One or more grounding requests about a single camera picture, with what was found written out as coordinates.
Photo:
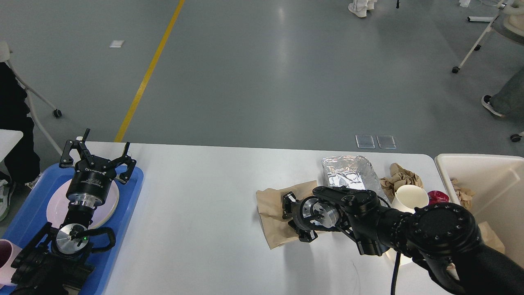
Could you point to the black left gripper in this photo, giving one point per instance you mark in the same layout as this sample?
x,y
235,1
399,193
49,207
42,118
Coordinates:
x,y
89,186

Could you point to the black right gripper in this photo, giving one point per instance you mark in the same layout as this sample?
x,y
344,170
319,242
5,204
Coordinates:
x,y
305,218

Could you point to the small brown paper bag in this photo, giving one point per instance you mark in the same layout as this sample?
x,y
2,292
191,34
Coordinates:
x,y
276,230

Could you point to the pink plate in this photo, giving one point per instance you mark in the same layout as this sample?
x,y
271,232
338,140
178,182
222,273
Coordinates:
x,y
57,206

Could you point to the aluminium foil tray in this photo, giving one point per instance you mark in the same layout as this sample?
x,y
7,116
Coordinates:
x,y
355,172

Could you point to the pink ribbed mug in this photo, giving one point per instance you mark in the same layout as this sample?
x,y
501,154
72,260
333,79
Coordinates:
x,y
8,252

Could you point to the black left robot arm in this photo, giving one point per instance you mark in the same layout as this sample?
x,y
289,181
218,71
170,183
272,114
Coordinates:
x,y
54,262

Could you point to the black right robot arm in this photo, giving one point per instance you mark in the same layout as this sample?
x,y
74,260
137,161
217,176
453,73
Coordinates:
x,y
443,238

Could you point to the person in black pants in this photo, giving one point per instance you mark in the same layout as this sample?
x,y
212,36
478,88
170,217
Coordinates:
x,y
22,163

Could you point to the blue plastic tray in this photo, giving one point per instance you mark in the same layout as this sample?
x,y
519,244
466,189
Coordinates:
x,y
33,215

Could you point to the white side table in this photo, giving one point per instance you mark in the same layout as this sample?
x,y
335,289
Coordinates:
x,y
8,140

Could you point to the lying white paper cup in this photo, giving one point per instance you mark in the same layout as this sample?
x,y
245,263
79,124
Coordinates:
x,y
404,260

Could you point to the left clear floor plate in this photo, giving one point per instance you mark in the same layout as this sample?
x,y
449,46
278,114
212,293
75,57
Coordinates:
x,y
365,141

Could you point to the clear floor plate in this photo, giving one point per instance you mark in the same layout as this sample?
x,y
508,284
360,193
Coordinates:
x,y
365,141
386,142

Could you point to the crumpled brown paper ball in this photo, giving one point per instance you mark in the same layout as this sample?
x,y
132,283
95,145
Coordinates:
x,y
399,177

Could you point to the right clear floor plate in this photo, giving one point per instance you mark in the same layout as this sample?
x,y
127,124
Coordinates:
x,y
386,142

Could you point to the white paper on floor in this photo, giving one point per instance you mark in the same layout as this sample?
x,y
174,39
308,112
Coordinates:
x,y
116,43

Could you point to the red crumpled wrapper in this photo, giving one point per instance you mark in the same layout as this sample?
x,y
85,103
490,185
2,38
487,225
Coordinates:
x,y
436,197

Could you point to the crumpled paper scraps in bin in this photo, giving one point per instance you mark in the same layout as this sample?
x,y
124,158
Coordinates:
x,y
465,195

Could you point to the brown bag in bin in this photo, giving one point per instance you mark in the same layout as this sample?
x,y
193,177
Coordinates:
x,y
490,238

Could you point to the white plastic bin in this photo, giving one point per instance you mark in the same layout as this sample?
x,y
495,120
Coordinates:
x,y
498,185

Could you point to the person in white striped pants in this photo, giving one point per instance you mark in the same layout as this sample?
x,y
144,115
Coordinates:
x,y
360,8

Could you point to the person in blue jeans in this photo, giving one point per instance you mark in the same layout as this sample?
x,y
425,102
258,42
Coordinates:
x,y
509,101

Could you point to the white wheeled chair right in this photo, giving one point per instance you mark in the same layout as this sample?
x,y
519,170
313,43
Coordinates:
x,y
507,23

